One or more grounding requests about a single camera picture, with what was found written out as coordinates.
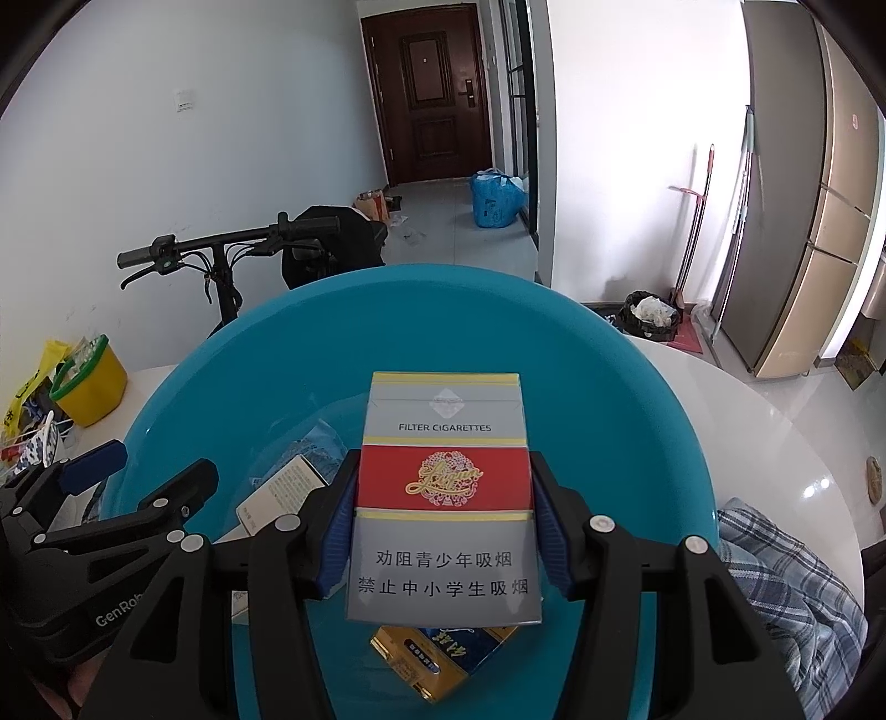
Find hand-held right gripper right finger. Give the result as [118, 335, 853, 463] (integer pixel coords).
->
[529, 450, 807, 720]

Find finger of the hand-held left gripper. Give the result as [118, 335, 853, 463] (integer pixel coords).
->
[0, 439, 129, 519]
[31, 457, 221, 555]

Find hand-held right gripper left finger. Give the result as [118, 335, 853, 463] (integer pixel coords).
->
[79, 449, 364, 720]

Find white cardboard box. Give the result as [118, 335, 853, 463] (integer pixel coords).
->
[235, 453, 329, 537]

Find light blue snack packet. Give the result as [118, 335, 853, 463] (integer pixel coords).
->
[249, 419, 347, 500]

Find grey and red cigarette pack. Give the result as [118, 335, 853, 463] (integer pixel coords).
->
[344, 372, 544, 626]

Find gold and blue cigarette pack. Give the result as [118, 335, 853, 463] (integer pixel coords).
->
[369, 623, 517, 703]

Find blue plastic basin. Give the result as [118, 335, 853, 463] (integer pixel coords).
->
[104, 261, 721, 720]

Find white desktop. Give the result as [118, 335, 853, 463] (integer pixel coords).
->
[59, 336, 886, 624]

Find person's left hand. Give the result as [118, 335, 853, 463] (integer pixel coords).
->
[34, 654, 94, 717]

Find blue floral bowl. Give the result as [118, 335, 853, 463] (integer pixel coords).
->
[20, 422, 61, 479]

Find yellow container with green rim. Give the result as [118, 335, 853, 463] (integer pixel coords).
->
[50, 336, 129, 426]

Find yellow plastic bag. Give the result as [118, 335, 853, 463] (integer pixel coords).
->
[3, 339, 74, 444]

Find blue plaid cloth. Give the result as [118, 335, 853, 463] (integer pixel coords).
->
[716, 508, 869, 717]

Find black bicycle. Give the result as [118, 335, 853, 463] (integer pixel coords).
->
[116, 205, 389, 333]

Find black trash bin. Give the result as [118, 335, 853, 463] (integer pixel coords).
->
[618, 291, 683, 342]

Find black cloth bag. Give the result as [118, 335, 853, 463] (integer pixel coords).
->
[280, 205, 389, 288]

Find brown paper bag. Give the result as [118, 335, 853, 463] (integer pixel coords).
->
[354, 188, 403, 223]

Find blue plastic bag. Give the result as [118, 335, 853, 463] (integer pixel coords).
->
[472, 168, 528, 229]

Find patterned door mat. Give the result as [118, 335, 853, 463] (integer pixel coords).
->
[834, 339, 877, 389]

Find white washbasin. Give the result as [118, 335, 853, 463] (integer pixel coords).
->
[862, 259, 886, 320]

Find gold tall refrigerator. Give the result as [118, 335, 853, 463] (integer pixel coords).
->
[709, 0, 886, 378]

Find black framed glass door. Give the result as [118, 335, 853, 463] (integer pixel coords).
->
[498, 0, 541, 243]

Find dark brown entrance door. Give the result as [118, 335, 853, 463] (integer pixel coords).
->
[360, 3, 482, 187]

